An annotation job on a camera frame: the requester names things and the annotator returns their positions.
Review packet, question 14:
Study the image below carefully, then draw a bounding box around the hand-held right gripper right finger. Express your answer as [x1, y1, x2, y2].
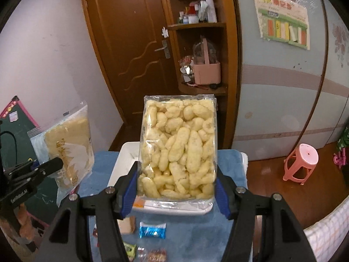
[215, 166, 318, 262]

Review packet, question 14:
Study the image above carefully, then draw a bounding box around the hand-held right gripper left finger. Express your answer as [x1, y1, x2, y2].
[34, 160, 139, 262]

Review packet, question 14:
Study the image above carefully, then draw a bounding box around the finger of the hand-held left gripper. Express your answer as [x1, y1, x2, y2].
[35, 157, 64, 186]
[5, 159, 40, 182]

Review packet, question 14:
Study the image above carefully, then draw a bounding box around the pale bag of yellow snacks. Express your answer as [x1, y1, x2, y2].
[27, 101, 94, 206]

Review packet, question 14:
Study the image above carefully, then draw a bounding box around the white plastic bin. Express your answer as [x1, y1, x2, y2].
[108, 141, 216, 216]

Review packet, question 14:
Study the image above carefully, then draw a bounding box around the clear bag of corn puffs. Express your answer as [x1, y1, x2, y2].
[135, 95, 219, 210]

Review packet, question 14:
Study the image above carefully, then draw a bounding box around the beige brown snack packet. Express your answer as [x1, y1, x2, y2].
[118, 216, 136, 234]

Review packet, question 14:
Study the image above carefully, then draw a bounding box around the blue foil candy packet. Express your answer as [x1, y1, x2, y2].
[139, 222, 167, 239]

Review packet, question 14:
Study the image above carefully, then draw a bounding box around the green snack packet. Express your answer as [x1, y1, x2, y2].
[123, 242, 137, 260]

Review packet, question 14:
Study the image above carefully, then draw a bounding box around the pink plastic stool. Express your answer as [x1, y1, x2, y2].
[283, 143, 319, 181]

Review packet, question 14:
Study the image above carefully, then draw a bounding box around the checkered bedsheet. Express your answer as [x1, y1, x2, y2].
[303, 196, 349, 262]

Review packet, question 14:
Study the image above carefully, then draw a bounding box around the pale sliding wardrobe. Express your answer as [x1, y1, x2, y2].
[232, 0, 349, 160]

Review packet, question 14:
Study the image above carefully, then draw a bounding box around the pink toy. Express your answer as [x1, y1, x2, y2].
[333, 147, 349, 170]

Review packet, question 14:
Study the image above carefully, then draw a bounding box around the shelf clutter of small wrappers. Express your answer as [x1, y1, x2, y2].
[178, 56, 195, 86]

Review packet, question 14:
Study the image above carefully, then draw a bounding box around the green bag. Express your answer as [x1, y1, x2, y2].
[337, 124, 349, 152]

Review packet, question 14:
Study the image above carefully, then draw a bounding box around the wooden corner shelf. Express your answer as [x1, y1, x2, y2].
[157, 0, 241, 150]

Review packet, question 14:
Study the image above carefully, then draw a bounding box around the wooden cabinet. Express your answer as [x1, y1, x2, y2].
[80, 0, 180, 126]

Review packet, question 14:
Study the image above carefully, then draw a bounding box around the group of toiletry bottles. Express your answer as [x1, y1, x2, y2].
[177, 0, 218, 24]

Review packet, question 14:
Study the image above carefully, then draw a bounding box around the green chalkboard with pink frame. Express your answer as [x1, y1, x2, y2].
[0, 95, 79, 252]

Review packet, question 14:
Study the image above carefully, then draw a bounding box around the black cable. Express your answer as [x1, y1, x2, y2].
[0, 131, 17, 171]

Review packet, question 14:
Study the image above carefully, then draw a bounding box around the pink handled basket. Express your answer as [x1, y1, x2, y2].
[192, 38, 221, 86]

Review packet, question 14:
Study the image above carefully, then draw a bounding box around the metal door handle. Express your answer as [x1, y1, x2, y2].
[154, 40, 171, 59]

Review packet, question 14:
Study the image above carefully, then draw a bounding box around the wall poster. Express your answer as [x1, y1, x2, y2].
[251, 0, 311, 50]

